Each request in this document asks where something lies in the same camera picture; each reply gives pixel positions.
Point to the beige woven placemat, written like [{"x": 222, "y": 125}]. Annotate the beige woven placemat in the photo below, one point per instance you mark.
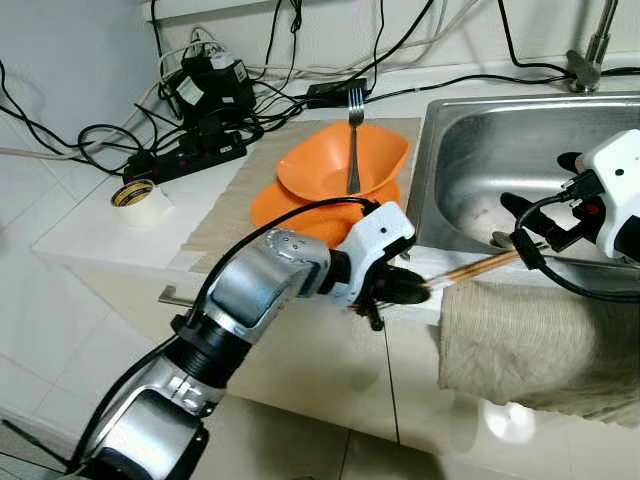
[{"x": 235, "y": 190}]

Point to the steel fork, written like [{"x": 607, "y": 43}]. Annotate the steel fork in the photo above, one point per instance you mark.
[{"x": 354, "y": 150}]

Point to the black power supply box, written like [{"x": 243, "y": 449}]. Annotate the black power supply box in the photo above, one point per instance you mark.
[{"x": 215, "y": 85}]

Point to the steel faucet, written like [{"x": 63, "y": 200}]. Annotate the steel faucet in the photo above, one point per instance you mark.
[{"x": 590, "y": 65}]

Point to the black power adapter brick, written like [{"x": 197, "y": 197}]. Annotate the black power adapter brick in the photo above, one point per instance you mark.
[{"x": 335, "y": 93}]

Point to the orange plastic plate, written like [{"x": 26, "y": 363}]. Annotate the orange plastic plate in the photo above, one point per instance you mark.
[{"x": 290, "y": 215}]

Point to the orange plastic bowl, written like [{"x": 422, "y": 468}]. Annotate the orange plastic bowl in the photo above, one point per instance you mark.
[{"x": 320, "y": 165}]

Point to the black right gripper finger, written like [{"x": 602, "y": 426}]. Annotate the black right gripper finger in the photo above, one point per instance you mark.
[
  {"x": 528, "y": 217},
  {"x": 571, "y": 162}
]

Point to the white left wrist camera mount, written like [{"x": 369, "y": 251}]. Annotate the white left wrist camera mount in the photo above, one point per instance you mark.
[{"x": 385, "y": 225}]

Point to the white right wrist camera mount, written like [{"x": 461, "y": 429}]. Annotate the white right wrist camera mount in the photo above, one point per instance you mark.
[{"x": 615, "y": 165}]

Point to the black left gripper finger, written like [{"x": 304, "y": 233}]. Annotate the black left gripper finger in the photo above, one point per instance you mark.
[
  {"x": 405, "y": 274},
  {"x": 410, "y": 294}
]

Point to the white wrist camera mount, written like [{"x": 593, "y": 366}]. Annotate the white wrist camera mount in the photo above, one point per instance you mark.
[
  {"x": 385, "y": 225},
  {"x": 615, "y": 165}
]

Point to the white cabinet door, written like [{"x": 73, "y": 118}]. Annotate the white cabinet door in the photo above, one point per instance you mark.
[
  {"x": 415, "y": 400},
  {"x": 320, "y": 380}
]

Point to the white tape roll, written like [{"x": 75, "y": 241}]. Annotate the white tape roll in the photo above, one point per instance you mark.
[{"x": 150, "y": 208}]

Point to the black power strip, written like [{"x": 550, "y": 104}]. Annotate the black power strip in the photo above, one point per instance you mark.
[{"x": 190, "y": 158}]

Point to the beige hanging towel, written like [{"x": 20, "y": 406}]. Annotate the beige hanging towel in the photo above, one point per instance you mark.
[{"x": 520, "y": 340}]

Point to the stainless steel sink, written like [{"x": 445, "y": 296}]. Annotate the stainless steel sink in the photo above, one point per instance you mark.
[{"x": 480, "y": 150}]

